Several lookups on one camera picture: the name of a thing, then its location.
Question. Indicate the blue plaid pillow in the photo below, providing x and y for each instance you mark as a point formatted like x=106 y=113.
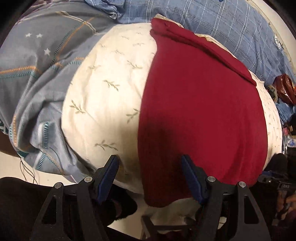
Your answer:
x=235 y=24

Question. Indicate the dark red shiny bag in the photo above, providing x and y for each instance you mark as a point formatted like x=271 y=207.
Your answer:
x=285 y=89

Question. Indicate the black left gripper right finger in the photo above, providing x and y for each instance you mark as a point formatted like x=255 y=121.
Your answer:
x=227 y=212

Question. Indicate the cream leaf-print pillow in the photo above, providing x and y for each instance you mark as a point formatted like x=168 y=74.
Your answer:
x=101 y=110

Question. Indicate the red fleece garment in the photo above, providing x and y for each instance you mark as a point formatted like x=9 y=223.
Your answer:
x=201 y=101

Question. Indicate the grey patterned bed sheet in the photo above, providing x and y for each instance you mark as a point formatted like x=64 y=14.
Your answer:
x=39 y=58

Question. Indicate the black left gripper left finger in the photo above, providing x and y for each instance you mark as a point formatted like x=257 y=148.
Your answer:
x=68 y=214

